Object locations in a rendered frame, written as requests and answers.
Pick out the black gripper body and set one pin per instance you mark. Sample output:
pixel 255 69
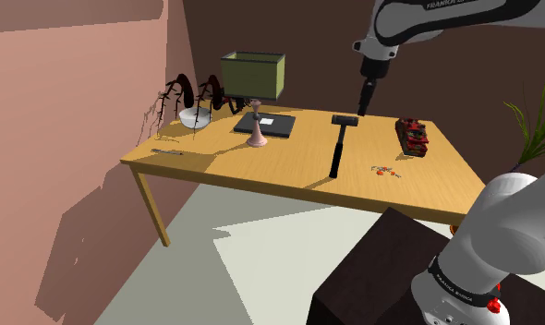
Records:
pixel 369 85

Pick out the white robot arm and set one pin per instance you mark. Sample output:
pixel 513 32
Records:
pixel 497 234

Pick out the black hammer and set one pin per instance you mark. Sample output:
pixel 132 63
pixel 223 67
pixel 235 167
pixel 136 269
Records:
pixel 340 144

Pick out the red patterned box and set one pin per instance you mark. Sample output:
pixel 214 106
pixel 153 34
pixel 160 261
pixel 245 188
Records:
pixel 412 136

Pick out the small red and grey keys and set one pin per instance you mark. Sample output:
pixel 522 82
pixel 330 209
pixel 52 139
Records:
pixel 385 171

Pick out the black laptop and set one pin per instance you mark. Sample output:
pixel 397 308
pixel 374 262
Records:
pixel 277 125

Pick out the wooden table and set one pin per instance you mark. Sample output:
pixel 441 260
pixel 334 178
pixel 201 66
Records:
pixel 295 157

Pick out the green shade table lamp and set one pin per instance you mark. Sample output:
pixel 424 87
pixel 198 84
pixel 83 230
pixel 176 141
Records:
pixel 254 76

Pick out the green leafy plant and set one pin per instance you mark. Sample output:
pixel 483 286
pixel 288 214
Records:
pixel 536 130

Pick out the white bowl plant pot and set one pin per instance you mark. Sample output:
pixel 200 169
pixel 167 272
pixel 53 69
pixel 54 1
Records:
pixel 194 118

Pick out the grey pen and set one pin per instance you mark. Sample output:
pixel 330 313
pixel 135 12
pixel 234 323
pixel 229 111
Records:
pixel 166 152

